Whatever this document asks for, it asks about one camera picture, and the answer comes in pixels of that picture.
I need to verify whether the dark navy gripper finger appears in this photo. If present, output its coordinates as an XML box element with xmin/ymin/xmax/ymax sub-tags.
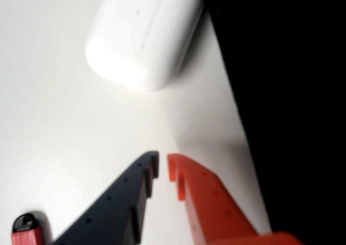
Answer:
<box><xmin>53</xmin><ymin>151</ymin><xmax>160</xmax><ymax>245</ymax></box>

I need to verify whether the red and black usb stick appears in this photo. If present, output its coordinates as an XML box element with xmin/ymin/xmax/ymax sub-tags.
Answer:
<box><xmin>11</xmin><ymin>211</ymin><xmax>52</xmax><ymax>245</ymax></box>

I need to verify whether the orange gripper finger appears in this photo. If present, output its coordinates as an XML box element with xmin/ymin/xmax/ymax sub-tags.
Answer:
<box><xmin>167</xmin><ymin>153</ymin><xmax>307</xmax><ymax>245</ymax></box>

